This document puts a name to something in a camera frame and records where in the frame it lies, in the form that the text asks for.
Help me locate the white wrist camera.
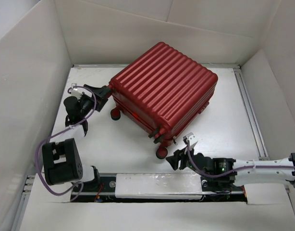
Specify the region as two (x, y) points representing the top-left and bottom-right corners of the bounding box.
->
(67, 83), (83, 99)
(183, 132), (198, 151)

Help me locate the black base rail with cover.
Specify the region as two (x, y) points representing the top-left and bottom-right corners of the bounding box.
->
(70, 173), (247, 203)

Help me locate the red hard-shell suitcase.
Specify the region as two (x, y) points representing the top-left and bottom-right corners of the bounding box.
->
(109, 42), (218, 159)

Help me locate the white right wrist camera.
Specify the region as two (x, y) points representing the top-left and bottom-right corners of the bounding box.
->
(183, 132), (198, 151)

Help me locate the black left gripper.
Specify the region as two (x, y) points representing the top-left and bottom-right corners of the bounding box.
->
(79, 85), (110, 118)

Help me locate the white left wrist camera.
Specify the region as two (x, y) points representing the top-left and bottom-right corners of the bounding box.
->
(67, 83), (83, 99)

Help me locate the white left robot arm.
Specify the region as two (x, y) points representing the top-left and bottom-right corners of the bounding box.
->
(42, 85), (111, 191)

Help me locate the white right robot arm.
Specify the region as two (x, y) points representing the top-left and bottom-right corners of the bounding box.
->
(166, 148), (295, 193)

